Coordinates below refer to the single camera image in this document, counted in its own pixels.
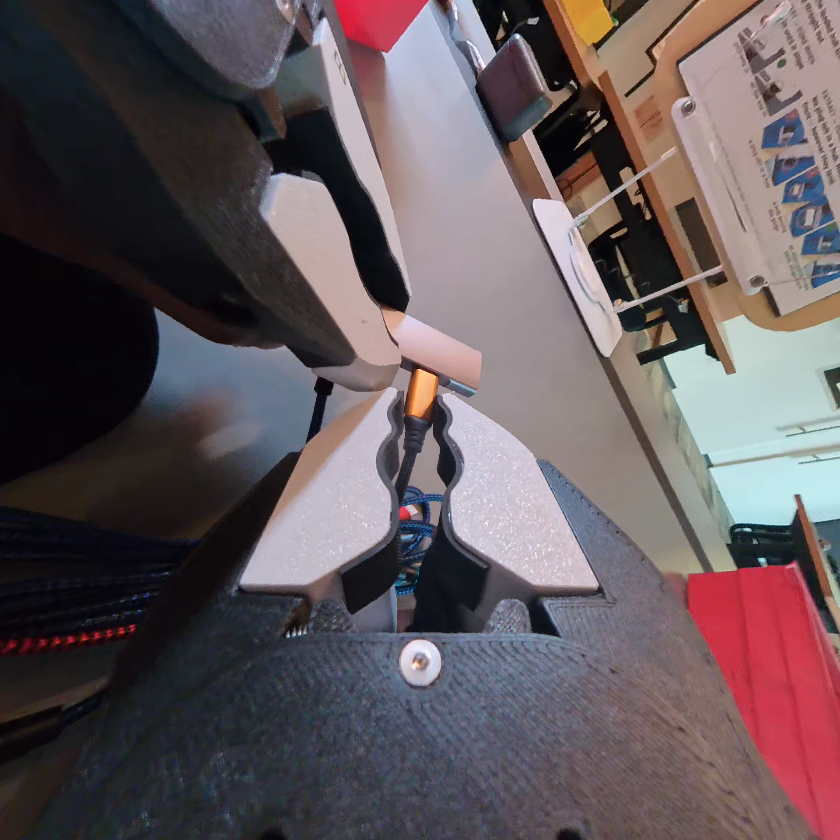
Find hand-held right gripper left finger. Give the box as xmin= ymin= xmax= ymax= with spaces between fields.
xmin=239 ymin=387 xmax=404 ymax=631

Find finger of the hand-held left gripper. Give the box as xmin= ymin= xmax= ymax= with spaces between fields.
xmin=259 ymin=172 xmax=403 ymax=392
xmin=266 ymin=16 xmax=412 ymax=314

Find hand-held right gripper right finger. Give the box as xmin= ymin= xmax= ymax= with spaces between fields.
xmin=420 ymin=392 xmax=601 ymax=631

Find black usb-c cable orange plug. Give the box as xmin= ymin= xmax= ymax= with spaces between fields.
xmin=392 ymin=367 xmax=441 ymax=506

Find grey usb hub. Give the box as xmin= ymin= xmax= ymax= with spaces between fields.
xmin=384 ymin=311 xmax=483 ymax=399

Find dark grey clamp block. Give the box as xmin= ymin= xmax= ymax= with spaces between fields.
xmin=474 ymin=33 xmax=553 ymax=143

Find wooden partition board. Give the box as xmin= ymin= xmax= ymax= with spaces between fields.
xmin=543 ymin=0 xmax=840 ymax=376

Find yellow box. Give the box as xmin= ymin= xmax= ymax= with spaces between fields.
xmin=563 ymin=0 xmax=616 ymax=46

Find large red box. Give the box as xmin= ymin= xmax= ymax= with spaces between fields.
xmin=686 ymin=563 xmax=840 ymax=840

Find white sign stand with poster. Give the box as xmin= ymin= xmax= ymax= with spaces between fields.
xmin=532 ymin=0 xmax=840 ymax=360

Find blue red braided cable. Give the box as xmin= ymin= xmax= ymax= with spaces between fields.
xmin=0 ymin=486 xmax=434 ymax=657

